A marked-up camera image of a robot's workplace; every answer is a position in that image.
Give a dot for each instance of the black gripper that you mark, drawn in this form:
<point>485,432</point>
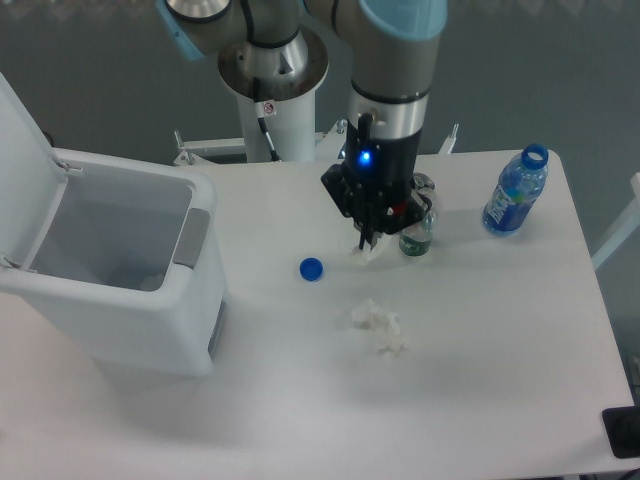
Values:
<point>373,185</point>

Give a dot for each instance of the small white paper ball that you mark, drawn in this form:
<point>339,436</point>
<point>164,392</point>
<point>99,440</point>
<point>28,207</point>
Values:
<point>365,256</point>

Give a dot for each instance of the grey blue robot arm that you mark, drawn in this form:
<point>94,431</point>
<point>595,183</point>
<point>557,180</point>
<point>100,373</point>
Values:
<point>267,56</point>

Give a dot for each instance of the large crumpled white paper ball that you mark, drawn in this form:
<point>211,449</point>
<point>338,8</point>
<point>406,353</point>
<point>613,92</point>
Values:
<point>383,327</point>

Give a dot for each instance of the white trash bin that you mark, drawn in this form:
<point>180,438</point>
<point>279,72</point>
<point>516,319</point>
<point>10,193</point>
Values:
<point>122,257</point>

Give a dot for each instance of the white trash bin lid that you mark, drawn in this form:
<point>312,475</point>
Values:
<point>22,170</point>

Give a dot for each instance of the clear green-label plastic bottle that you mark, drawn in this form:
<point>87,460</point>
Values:
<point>415,240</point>

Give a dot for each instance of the blue bottle cap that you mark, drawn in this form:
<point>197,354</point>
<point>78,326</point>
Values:
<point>311,269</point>

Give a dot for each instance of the crushed red soda can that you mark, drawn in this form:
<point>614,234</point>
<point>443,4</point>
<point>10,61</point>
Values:
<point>421,181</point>

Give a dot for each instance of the blue plastic water bottle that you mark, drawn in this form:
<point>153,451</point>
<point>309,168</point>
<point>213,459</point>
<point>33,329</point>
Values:
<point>519,185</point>

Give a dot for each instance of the black device at table edge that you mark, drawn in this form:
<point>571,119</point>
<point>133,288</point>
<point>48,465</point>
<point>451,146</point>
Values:
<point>622,428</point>

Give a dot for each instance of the white metal base frame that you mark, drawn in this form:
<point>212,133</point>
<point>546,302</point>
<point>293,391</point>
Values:
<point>233,150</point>

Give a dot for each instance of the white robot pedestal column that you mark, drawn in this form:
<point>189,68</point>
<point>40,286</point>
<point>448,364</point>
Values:
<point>290,123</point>

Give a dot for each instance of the white frame at right edge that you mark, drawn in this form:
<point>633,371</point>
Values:
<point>623,226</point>

